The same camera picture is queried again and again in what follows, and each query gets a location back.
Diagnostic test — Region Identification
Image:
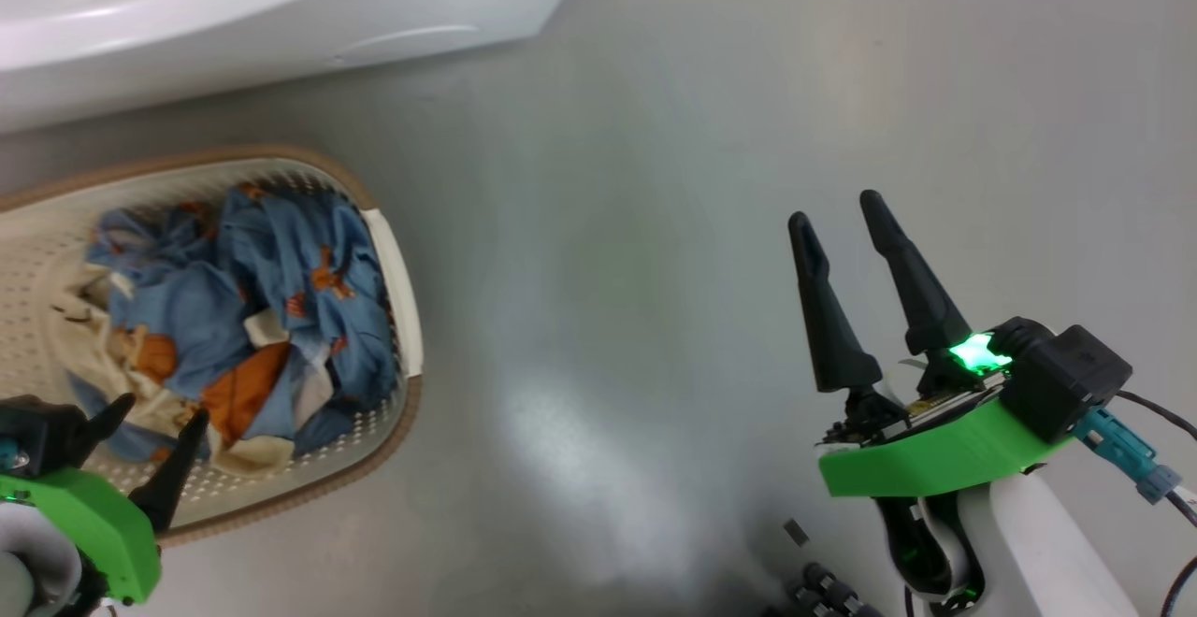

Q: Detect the round drain filter cover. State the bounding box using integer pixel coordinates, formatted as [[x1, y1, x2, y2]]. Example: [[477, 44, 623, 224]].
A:
[[332, 23, 480, 66]]

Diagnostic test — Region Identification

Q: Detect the cream and orange garment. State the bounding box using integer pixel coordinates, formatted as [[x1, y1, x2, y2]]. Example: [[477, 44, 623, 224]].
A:
[[51, 266, 333, 478]]

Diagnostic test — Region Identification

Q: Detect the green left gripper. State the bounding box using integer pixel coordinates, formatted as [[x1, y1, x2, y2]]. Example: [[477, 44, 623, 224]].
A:
[[0, 393, 211, 606]]

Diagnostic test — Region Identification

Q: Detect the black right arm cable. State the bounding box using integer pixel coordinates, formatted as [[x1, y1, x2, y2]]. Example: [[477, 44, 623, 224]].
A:
[[1115, 389, 1197, 617]]

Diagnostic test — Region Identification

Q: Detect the blue bear-print garment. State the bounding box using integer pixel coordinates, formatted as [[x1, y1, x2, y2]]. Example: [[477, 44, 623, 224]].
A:
[[70, 183, 401, 461]]

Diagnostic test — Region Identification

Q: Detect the white front-load washing machine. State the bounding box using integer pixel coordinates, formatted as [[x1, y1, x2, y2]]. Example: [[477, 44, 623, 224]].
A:
[[0, 0, 599, 135]]

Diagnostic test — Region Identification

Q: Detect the cream perforated laundry basket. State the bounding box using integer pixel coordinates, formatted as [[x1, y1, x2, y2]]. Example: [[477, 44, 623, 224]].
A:
[[0, 144, 425, 546]]

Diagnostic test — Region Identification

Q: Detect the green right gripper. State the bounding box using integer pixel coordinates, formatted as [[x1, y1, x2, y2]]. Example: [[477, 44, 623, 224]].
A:
[[787, 189, 1076, 499]]

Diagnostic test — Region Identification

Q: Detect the teal cable connector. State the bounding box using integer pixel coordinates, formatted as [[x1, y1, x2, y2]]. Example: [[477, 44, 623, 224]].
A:
[[1074, 407, 1185, 506]]

